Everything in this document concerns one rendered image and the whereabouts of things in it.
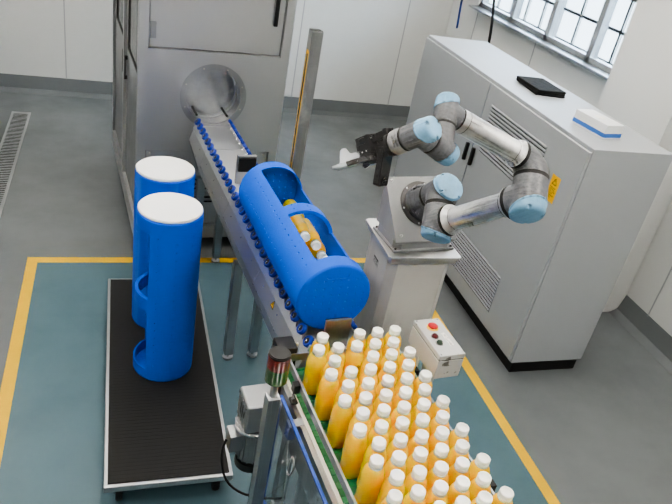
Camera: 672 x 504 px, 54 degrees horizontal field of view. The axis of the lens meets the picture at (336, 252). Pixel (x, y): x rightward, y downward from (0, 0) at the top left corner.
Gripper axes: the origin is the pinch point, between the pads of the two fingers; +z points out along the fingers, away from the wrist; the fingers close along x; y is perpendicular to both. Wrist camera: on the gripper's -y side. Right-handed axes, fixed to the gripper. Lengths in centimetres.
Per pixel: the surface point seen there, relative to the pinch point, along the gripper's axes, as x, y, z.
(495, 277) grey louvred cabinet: -197, -55, 75
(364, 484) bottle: 33, -89, -7
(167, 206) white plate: -2, 14, 107
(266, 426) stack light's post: 41, -70, 19
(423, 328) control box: -24, -57, 5
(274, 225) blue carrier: -15, -7, 57
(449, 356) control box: -21, -67, -6
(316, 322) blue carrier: -7, -47, 38
